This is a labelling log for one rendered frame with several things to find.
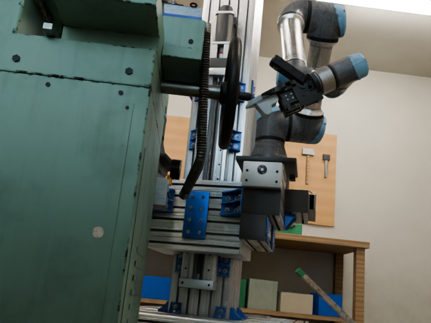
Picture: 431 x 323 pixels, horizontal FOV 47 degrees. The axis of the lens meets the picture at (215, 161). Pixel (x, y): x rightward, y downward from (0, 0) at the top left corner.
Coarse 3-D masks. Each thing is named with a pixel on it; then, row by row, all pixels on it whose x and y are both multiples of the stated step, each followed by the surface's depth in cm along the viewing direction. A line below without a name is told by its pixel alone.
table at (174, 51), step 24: (72, 0) 98; (96, 0) 97; (120, 0) 97; (144, 0) 97; (72, 24) 107; (96, 24) 106; (120, 24) 105; (144, 24) 104; (168, 48) 118; (192, 48) 118; (168, 72) 126; (192, 72) 125; (168, 96) 153
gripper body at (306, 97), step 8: (312, 72) 139; (312, 80) 138; (288, 88) 136; (296, 88) 137; (304, 88) 139; (312, 88) 139; (320, 88) 138; (280, 96) 137; (288, 96) 137; (296, 96) 136; (304, 96) 138; (312, 96) 138; (320, 96) 138; (280, 104) 142; (288, 104) 136; (296, 104) 137; (304, 104) 136; (288, 112) 140; (296, 112) 142
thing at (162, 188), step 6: (156, 180) 143; (162, 180) 143; (168, 180) 143; (156, 186) 143; (162, 186) 143; (168, 186) 145; (156, 192) 142; (162, 192) 142; (168, 192) 144; (156, 198) 142; (162, 198) 142; (156, 204) 141; (162, 204) 141
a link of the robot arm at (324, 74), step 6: (324, 66) 140; (318, 72) 138; (324, 72) 137; (330, 72) 137; (318, 78) 138; (324, 78) 137; (330, 78) 137; (324, 84) 137; (330, 84) 138; (324, 90) 138; (330, 90) 140
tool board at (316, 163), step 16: (176, 128) 473; (176, 144) 469; (288, 144) 478; (304, 144) 479; (320, 144) 480; (336, 144) 481; (304, 160) 475; (320, 160) 476; (304, 176) 471; (320, 176) 472; (320, 192) 468; (320, 208) 464; (320, 224) 460
